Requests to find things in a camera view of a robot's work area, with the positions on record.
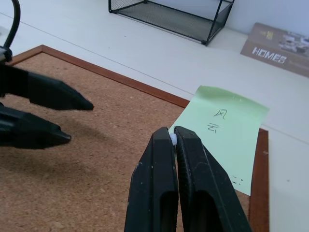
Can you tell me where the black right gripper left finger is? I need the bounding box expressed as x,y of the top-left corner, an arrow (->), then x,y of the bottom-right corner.
124,127 -> 181,232

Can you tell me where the green sticky note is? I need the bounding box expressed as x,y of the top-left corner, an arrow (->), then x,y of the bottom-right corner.
169,85 -> 270,196

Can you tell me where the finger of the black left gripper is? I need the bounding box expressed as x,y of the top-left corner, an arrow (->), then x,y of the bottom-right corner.
27,71 -> 95,112
14,110 -> 72,150

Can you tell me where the cork board with wooden frame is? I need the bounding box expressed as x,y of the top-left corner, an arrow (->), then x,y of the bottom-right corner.
0,44 -> 270,232

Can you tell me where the black wire mesh tray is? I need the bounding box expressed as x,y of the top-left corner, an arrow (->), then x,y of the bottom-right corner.
108,0 -> 236,46

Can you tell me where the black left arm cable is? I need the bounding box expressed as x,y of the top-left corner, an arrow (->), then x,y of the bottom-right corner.
3,0 -> 21,50

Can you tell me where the brown HOMES book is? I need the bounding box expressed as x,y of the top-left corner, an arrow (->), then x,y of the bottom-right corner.
240,22 -> 309,79

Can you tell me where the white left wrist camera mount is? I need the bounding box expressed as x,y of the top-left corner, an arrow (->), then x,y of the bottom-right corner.
0,46 -> 12,62

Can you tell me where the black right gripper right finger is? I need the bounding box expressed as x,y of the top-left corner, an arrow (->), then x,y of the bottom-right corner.
173,125 -> 253,232

